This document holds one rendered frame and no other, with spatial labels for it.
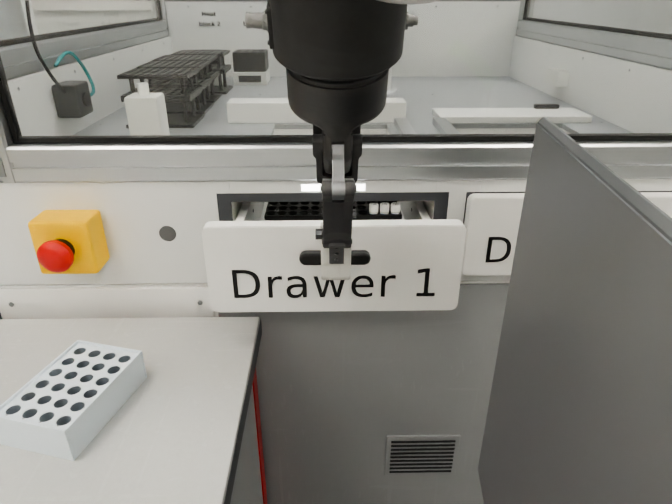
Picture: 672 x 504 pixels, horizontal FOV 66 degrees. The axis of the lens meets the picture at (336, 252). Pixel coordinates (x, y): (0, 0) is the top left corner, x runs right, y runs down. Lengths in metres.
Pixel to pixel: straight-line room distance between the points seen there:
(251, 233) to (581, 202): 0.38
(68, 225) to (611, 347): 0.60
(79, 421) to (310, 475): 0.49
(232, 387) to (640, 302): 0.47
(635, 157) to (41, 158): 0.72
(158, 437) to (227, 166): 0.32
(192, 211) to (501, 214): 0.39
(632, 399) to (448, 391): 0.63
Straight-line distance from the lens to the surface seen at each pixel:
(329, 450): 0.91
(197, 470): 0.54
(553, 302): 0.32
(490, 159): 0.67
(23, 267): 0.81
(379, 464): 0.94
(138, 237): 0.73
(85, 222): 0.69
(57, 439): 0.57
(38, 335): 0.78
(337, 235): 0.45
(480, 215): 0.68
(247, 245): 0.58
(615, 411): 0.25
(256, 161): 0.66
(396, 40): 0.37
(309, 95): 0.38
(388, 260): 0.59
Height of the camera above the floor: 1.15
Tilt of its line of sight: 26 degrees down
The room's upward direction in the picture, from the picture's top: straight up
